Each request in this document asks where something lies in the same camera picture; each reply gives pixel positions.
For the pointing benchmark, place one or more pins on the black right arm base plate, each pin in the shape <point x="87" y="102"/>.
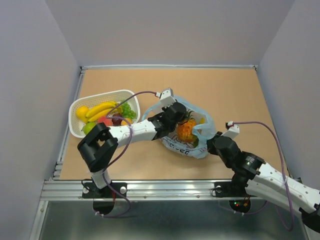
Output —
<point x="224" y="189"/>

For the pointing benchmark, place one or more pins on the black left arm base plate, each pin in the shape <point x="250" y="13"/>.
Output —
<point x="90" y="191"/>

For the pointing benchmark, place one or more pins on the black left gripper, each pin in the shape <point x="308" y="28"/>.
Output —
<point x="164" y="109"/>

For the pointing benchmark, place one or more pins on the orange pineapple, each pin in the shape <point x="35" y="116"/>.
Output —
<point x="184" y="130"/>

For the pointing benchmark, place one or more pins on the aluminium front frame rail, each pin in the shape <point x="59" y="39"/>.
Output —
<point x="137" y="190"/>

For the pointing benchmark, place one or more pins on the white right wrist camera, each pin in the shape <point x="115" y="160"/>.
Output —
<point x="232" y="130"/>

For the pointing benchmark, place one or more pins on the green yellow mango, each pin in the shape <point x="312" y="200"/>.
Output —
<point x="202" y="121"/>

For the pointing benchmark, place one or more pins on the green apple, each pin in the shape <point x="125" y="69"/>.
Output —
<point x="88" y="127"/>

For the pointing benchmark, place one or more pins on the yellow apricot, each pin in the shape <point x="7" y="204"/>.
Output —
<point x="125" y="122"/>

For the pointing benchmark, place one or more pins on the white perforated plastic basket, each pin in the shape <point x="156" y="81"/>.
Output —
<point x="75" y="124"/>

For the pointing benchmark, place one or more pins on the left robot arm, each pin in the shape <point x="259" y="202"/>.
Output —
<point x="99" y="145"/>

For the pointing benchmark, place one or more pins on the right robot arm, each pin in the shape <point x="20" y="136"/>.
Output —
<point x="254" y="176"/>

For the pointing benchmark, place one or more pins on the lower yellow banana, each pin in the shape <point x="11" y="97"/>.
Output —
<point x="99" y="115"/>

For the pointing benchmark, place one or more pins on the dark red plum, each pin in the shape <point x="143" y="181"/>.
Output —
<point x="116" y="121"/>

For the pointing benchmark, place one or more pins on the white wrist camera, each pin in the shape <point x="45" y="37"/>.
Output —
<point x="232" y="130"/>
<point x="166" y="97"/>

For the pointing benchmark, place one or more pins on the green grape bunch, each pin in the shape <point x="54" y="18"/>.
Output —
<point x="127" y="111"/>

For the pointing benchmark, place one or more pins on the yellow lemon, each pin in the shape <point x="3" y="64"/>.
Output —
<point x="81" y="113"/>

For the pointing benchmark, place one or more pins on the aluminium back rail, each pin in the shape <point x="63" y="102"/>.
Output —
<point x="168" y="66"/>

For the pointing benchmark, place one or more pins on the yellow banana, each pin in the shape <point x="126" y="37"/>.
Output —
<point x="108" y="105"/>
<point x="99" y="115"/>

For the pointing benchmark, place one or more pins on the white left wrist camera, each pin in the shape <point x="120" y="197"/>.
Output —
<point x="166" y="97"/>

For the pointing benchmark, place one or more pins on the red yellow peach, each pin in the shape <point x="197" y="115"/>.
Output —
<point x="107" y="121"/>

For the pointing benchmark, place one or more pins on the light blue printed plastic bag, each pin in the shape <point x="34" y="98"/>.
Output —
<point x="203" y="132"/>

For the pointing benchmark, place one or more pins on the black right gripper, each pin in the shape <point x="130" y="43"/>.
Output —
<point x="210" y="145"/>

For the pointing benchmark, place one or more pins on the upper yellow banana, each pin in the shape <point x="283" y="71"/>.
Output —
<point x="108" y="105"/>

